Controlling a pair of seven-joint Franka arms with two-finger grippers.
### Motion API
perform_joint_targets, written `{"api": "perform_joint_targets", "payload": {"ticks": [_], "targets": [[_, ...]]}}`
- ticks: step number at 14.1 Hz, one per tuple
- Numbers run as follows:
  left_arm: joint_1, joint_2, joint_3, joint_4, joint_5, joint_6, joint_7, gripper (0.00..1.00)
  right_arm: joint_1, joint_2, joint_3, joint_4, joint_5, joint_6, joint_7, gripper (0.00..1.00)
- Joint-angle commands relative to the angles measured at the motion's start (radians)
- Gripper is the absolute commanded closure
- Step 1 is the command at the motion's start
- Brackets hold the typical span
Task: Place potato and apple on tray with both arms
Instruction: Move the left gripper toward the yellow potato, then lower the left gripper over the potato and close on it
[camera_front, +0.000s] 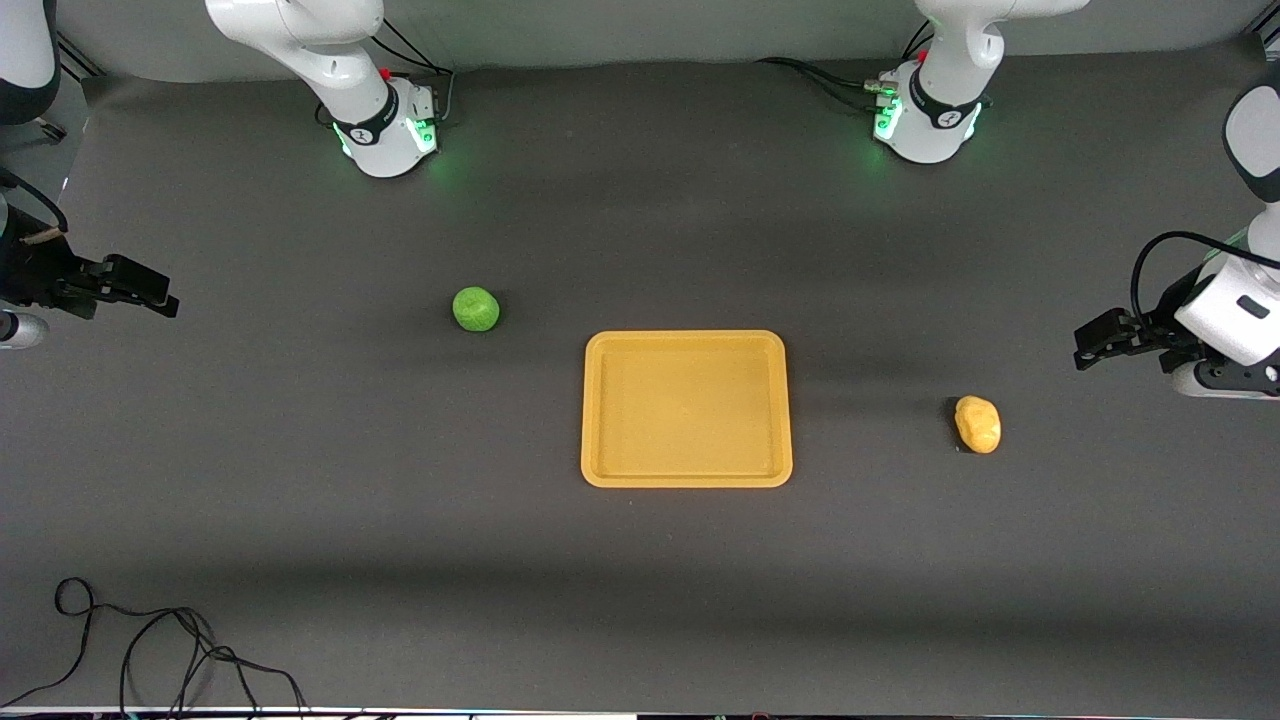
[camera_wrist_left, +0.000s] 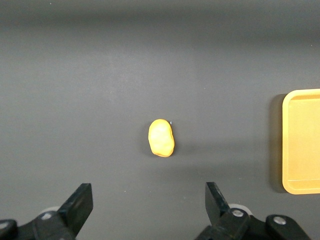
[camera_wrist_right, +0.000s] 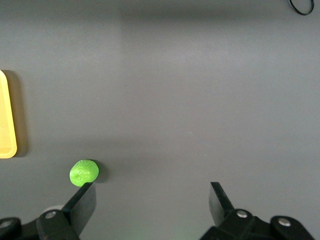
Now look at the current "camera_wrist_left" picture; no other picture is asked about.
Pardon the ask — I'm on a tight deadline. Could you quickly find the yellow plastic tray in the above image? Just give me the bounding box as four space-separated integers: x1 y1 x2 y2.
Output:
282 88 320 195

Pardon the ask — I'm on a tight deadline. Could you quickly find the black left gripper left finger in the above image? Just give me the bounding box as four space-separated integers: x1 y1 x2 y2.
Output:
18 183 94 240

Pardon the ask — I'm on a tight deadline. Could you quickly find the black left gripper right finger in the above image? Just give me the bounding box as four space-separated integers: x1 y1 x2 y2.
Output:
194 181 253 240

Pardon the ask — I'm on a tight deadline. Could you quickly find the yellow toy potato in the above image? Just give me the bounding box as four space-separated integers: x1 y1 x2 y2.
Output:
147 118 175 158

